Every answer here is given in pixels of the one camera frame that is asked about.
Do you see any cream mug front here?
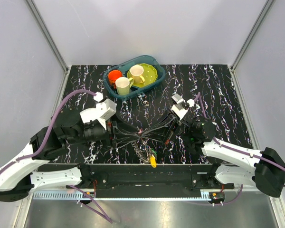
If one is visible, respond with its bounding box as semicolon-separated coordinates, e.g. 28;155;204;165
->
115;77;134;95

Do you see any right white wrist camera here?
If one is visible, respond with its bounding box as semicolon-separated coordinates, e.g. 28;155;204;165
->
171;94;195;120

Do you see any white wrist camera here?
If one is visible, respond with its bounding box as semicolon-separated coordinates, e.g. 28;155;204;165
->
171;94;195;120
80;92;117;130

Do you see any purple cable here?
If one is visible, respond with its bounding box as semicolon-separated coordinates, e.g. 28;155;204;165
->
193;92;285;207
0;89;114;224

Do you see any yellow key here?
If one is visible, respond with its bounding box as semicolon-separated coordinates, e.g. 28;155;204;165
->
150;155;157;168

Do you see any cream mug on plate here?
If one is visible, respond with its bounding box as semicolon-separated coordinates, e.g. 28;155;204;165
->
127;65;145;84

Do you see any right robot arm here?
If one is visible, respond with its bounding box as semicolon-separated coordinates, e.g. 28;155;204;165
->
141;112;285;198

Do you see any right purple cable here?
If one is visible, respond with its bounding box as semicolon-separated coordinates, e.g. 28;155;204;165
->
193;92;285;207

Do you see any teal plastic tray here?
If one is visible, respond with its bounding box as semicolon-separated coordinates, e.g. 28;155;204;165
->
103;55;166;101

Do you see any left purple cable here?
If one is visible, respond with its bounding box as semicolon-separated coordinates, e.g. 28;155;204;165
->
0;89;114;224

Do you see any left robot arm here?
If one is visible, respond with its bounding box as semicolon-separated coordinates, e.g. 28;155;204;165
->
0;108;140;202

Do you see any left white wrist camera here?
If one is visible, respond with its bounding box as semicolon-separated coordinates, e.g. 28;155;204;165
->
80;92;117;130

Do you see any metal keyring disc with rings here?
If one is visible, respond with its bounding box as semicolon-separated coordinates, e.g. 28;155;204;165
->
131;140;156;164

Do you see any orange mug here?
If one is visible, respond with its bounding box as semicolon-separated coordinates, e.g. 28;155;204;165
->
108;70;123;89

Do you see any black base bar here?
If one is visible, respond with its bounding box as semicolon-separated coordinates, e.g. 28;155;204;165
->
38;162;236;200

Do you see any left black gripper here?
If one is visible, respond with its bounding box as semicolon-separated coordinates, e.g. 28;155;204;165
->
67;113;142;150

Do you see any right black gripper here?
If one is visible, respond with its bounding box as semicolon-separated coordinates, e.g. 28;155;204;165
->
141;108;193;144

